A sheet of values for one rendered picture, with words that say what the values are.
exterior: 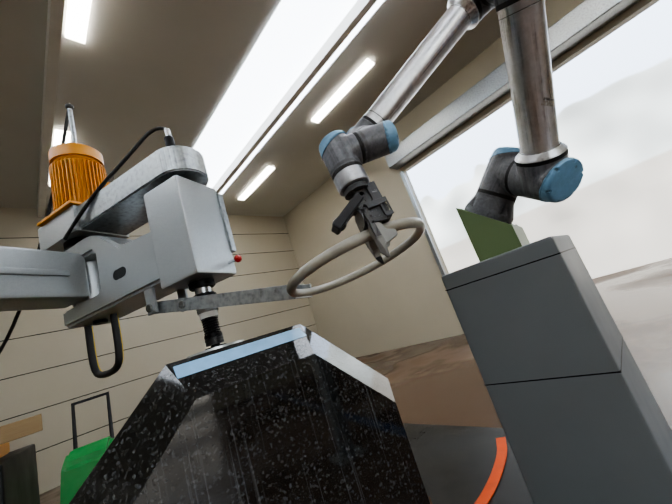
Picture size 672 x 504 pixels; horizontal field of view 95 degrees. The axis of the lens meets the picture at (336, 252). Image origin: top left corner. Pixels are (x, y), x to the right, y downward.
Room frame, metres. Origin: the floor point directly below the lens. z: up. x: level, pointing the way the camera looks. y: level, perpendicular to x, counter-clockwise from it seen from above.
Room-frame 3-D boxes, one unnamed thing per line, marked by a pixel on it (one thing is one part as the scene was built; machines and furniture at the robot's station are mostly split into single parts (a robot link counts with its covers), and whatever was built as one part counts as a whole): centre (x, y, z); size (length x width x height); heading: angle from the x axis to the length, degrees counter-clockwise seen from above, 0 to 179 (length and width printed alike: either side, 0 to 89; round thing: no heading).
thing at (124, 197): (1.33, 0.89, 1.63); 0.96 x 0.25 x 0.17; 70
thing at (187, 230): (1.24, 0.64, 1.33); 0.36 x 0.22 x 0.45; 70
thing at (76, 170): (1.45, 1.18, 1.91); 0.31 x 0.28 x 0.40; 160
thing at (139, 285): (1.36, 0.93, 1.31); 0.74 x 0.23 x 0.49; 70
